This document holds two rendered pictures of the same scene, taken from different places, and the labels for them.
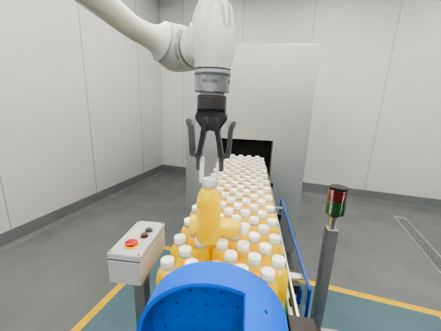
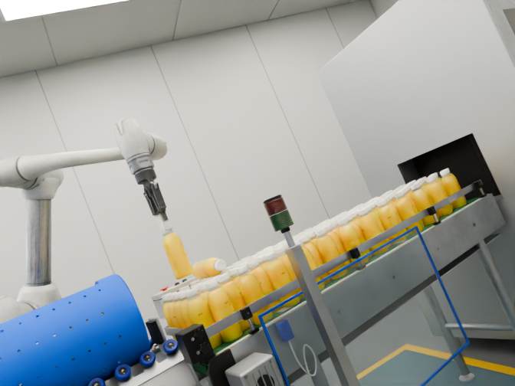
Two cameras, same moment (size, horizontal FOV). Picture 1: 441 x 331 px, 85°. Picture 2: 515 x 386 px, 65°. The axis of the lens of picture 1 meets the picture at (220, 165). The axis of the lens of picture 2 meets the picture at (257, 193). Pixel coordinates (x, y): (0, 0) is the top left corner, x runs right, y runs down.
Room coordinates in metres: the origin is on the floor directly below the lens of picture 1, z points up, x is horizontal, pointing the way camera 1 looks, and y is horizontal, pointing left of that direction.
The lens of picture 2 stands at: (-0.01, -1.36, 1.20)
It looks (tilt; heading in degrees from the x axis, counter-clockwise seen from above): 4 degrees up; 51
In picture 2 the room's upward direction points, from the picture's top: 23 degrees counter-clockwise
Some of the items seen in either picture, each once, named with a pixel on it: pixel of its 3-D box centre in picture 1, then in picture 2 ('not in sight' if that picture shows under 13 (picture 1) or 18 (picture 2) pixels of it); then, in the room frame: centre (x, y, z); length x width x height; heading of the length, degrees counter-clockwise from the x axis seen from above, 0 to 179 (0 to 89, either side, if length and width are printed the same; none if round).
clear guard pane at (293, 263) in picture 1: (285, 272); (378, 331); (1.05, -0.35, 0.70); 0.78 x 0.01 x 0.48; 173
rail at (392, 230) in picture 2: (273, 203); (378, 238); (1.30, -0.32, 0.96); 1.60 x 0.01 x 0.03; 173
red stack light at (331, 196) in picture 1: (337, 194); (275, 207); (0.79, -0.41, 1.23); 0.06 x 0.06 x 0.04
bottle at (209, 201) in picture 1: (208, 212); (176, 253); (0.64, 0.03, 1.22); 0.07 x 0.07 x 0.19
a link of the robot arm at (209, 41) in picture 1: (210, 36); (132, 139); (0.65, 0.04, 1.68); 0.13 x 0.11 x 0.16; 39
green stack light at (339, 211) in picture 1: (335, 206); (281, 220); (0.79, -0.41, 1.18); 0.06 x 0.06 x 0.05
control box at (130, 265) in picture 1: (140, 249); (180, 296); (0.69, 0.25, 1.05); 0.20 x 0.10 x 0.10; 173
